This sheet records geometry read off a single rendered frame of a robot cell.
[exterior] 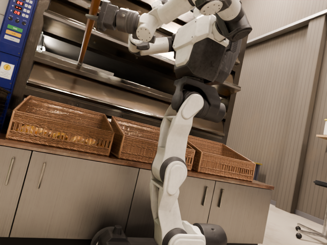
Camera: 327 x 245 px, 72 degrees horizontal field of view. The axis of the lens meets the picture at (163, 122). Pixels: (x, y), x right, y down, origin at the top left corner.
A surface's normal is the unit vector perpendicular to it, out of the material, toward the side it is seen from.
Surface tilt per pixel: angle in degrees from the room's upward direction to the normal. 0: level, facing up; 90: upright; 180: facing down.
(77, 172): 90
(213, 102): 90
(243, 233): 90
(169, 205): 115
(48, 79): 70
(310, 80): 90
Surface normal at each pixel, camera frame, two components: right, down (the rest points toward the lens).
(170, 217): 0.40, 0.02
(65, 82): 0.46, -0.31
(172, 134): 0.34, 0.44
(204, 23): -0.24, -0.22
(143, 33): -0.24, 0.76
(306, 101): -0.88, -0.23
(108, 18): -0.04, -0.07
